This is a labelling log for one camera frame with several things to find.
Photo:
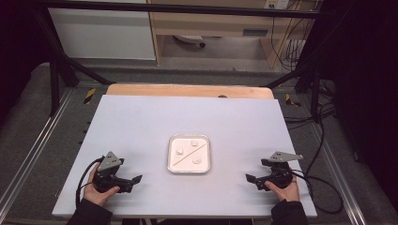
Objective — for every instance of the white square tray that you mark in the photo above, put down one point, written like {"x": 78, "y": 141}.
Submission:
{"x": 187, "y": 167}

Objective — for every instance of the wooden desk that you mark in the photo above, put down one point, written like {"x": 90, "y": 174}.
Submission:
{"x": 216, "y": 23}

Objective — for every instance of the white cabinet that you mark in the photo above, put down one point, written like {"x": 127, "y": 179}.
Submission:
{"x": 103, "y": 34}

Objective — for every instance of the white power strip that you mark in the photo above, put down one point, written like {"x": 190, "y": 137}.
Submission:
{"x": 277, "y": 3}

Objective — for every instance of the person's left hand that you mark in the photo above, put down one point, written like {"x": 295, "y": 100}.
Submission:
{"x": 97, "y": 195}

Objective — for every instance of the thin wooden skewer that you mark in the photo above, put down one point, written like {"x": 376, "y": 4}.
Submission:
{"x": 189, "y": 154}

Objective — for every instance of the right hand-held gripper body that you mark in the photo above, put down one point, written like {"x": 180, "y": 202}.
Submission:
{"x": 280, "y": 175}

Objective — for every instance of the person's right hand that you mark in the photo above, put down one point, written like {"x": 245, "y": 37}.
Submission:
{"x": 286, "y": 193}

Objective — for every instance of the black metal frame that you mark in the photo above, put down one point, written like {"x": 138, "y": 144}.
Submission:
{"x": 175, "y": 8}

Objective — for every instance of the white board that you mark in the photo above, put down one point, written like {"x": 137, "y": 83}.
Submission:
{"x": 150, "y": 125}

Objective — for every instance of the aluminium rail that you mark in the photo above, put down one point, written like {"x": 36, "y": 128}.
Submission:
{"x": 34, "y": 146}
{"x": 339, "y": 175}

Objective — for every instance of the chair base with caster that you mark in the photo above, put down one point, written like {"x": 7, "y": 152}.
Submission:
{"x": 191, "y": 39}

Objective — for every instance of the wooden table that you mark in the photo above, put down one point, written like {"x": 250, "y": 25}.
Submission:
{"x": 187, "y": 91}

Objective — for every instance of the white food piece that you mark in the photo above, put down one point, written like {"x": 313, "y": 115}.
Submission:
{"x": 194, "y": 143}
{"x": 196, "y": 160}
{"x": 179, "y": 151}

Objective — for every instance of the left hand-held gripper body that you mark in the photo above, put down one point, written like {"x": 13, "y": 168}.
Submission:
{"x": 109, "y": 162}

